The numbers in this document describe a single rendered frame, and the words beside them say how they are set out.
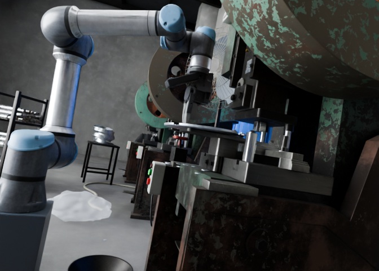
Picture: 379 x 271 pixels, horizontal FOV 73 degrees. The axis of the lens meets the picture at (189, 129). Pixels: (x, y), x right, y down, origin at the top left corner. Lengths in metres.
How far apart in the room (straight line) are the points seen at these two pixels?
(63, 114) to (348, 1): 0.88
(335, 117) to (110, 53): 7.21
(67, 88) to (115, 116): 6.50
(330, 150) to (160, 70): 1.65
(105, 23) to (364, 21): 0.68
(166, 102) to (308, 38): 1.78
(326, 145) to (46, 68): 7.48
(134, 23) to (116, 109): 6.70
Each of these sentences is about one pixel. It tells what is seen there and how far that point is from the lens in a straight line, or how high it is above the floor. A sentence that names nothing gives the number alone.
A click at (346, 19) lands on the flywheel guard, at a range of 0.63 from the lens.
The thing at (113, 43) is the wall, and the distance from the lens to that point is 7.92.
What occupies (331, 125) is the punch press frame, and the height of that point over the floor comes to 0.88.
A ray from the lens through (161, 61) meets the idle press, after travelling 2.31.
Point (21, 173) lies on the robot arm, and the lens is 0.88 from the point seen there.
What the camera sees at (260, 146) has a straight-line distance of 0.93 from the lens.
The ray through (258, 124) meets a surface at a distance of 0.99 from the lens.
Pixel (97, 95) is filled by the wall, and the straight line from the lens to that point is 7.59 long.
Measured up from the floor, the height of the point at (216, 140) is 0.76.
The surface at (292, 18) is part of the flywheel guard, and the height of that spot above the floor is 0.99.
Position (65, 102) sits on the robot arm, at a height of 0.80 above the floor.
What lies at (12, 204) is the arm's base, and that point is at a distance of 0.89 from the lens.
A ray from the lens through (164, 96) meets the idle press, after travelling 2.25.
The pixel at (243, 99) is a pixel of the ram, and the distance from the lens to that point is 0.94.
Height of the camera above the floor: 0.72
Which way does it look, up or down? 4 degrees up
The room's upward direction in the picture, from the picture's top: 10 degrees clockwise
